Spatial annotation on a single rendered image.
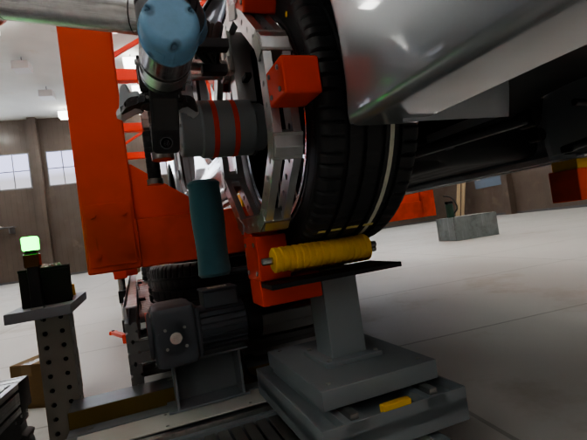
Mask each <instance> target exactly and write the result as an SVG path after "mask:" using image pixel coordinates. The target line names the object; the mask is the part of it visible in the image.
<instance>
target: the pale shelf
mask: <svg viewBox="0 0 587 440"><path fill-rule="evenodd" d="M85 300H86V292H76V294H75V295H73V300H71V301H66V302H61V303H56V304H50V305H46V306H45V308H42V309H37V310H31V309H30V308H26V309H22V307H19V308H18V309H16V310H14V311H12V312H10V313H7V314H5V315H4V316H3V323H4V325H5V326H8V325H13V324H17V323H23V322H28V321H33V320H41V319H47V318H51V317H57V316H62V315H67V314H71V313H72V312H73V311H74V310H75V309H77V308H78V307H79V306H80V305H81V304H82V303H83V302H84V301H85Z"/></svg>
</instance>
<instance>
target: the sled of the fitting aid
mask: <svg viewBox="0 0 587 440"><path fill-rule="evenodd" d="M256 372H257V378H258V385H259V393H260V394H261V395H262V396H263V398H264V399H265V400H266V401H267V402H268V403H269V404H270V406H271V407H272V408H273V409H274V410H275V411H276V413H277V414H278V415H279V416H280V417H281V418H282V420H283V421H284V422H285V423H286V424H287V425H288V426H289V428H290V429H291V430H292V431H293V432H294V433H295V435H296V436H297V437H298V438H299V439H300V440H413V439H416V438H418V437H422V436H425V435H427V434H430V433H432V432H435V431H437V430H442V429H444V428H446V427H449V426H452V425H454V424H456V423H461V422H464V421H466V420H468V419H470V416H469V410H468V405H467V399H466V387H465V386H464V385H461V384H459V383H457V382H454V381H451V380H449V379H446V378H445V377H442V376H440V375H438V377H437V378H434V379H431V380H429V381H425V382H420V383H418V384H415V385H411V386H409V387H406V388H401V389H398V390H395V391H392V392H390V393H386V394H383V395H379V396H375V397H372V398H370V399H367V400H363V401H360V402H356V403H353V404H350V405H347V406H344V407H341V408H338V409H333V410H330V411H327V412H323V411H322V410H321V409H320V408H319V407H317V406H316V405H315V404H314V403H313V402H311V401H310V400H309V399H308V398H307V397H305V396H304V395H303V394H302V393H301V392H300V391H299V390H298V389H297V388H295V387H294V386H293V385H292V384H291V383H290V382H288V381H287V380H286V379H285V378H283V377H282V376H281V375H280V374H279V373H277V372H276V371H275V370H274V369H273V368H271V367H270V366H265V367H262V368H256Z"/></svg>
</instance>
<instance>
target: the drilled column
mask: <svg viewBox="0 0 587 440"><path fill-rule="evenodd" d="M35 327H36V335H37V342H38V355H39V362H40V369H41V375H42V383H43V390H44V397H45V410H46V417H47V424H48V431H49V438H50V440H66V439H67V436H68V434H69V431H70V430H69V423H68V416H67V414H68V411H69V409H70V407H71V405H72V403H73V401H74V400H78V399H82V398H84V393H83V386H82V379H81V372H80V365H79V352H78V345H77V339H76V332H75V325H74V317H73V312H72V313H71V314H67V315H62V316H57V317H51V318H47V319H41V320H35ZM56 432H58V435H57V436H56Z"/></svg>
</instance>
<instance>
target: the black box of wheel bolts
mask: <svg viewBox="0 0 587 440"><path fill-rule="evenodd" d="M40 271H41V279H42V285H43V292H44V299H45V305H50V304H56V303H61V302H66V301H71V300H73V286H72V279H71V273H70V265H69V264H64V265H62V264H61V263H60V262H58V263H56V262H55V263H53V264H46V263H44V264H42V266H40ZM17 274H18V281H19V288H20V295H21V302H22V309H26V308H31V298H30V291H29V284H28V278H27V271H26V270H22V271H17Z"/></svg>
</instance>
